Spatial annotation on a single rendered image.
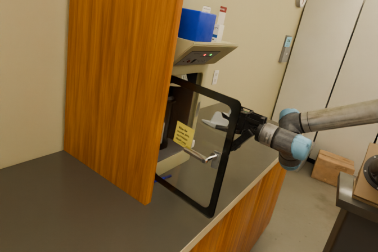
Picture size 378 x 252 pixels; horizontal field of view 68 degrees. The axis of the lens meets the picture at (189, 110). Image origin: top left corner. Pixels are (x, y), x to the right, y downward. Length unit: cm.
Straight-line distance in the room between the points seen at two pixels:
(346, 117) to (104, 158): 86
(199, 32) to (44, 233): 73
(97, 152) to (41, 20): 52
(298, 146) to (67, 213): 75
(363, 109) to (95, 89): 90
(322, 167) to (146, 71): 309
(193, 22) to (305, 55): 311
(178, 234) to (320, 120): 60
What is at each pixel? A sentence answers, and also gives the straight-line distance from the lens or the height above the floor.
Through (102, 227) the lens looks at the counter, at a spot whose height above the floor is 94.
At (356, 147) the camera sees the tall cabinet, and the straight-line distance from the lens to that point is 400.
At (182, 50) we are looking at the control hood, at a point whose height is 148.
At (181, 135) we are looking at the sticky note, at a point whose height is 121.
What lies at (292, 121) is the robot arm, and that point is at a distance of 107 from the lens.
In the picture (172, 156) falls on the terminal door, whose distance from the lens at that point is 97.
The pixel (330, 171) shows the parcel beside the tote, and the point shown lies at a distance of 373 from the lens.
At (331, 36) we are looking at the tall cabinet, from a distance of 387.
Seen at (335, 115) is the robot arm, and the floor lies 136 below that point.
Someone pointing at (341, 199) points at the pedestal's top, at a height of 94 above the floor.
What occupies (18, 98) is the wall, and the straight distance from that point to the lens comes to 119.
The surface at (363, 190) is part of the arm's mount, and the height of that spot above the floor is 98.
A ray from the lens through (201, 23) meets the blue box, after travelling 89.
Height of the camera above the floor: 158
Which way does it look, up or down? 19 degrees down
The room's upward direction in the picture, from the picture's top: 11 degrees clockwise
